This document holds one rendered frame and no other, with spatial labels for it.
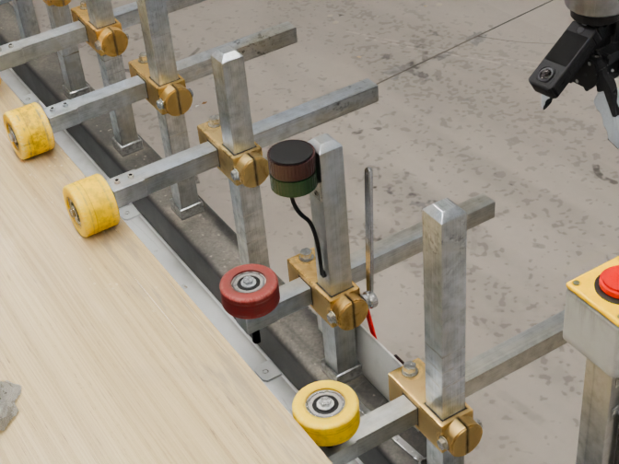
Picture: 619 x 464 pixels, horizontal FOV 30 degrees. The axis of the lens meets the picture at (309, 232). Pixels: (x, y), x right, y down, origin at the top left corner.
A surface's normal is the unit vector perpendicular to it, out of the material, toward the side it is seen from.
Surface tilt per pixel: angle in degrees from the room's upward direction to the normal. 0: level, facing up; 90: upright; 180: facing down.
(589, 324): 90
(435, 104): 0
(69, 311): 0
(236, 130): 90
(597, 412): 90
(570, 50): 32
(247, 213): 90
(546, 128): 0
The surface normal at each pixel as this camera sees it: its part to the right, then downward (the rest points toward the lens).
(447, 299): 0.53, 0.49
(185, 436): -0.07, -0.79
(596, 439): -0.84, 0.38
